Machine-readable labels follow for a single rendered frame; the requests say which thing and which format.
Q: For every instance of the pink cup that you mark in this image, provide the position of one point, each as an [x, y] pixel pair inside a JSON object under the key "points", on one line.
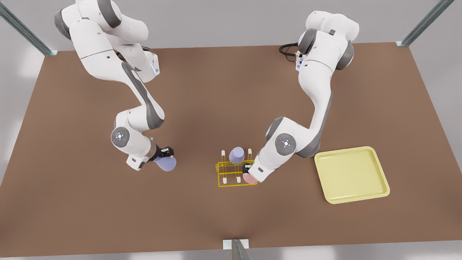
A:
{"points": [[248, 177]]}

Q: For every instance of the lavender cup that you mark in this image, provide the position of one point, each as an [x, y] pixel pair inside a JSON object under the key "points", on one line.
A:
{"points": [[166, 164], [236, 155]]}

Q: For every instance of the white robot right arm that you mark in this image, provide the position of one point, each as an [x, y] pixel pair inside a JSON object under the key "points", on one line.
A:
{"points": [[108, 65]]}

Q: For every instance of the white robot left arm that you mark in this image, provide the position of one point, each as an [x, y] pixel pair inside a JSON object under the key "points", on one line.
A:
{"points": [[317, 83]]}

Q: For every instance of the pale yellow tray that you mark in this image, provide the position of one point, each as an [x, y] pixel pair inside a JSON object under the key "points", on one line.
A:
{"points": [[351, 174]]}

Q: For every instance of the silver frame post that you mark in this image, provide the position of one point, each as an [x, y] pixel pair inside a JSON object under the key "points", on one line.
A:
{"points": [[25, 32], [422, 23], [236, 249]]}

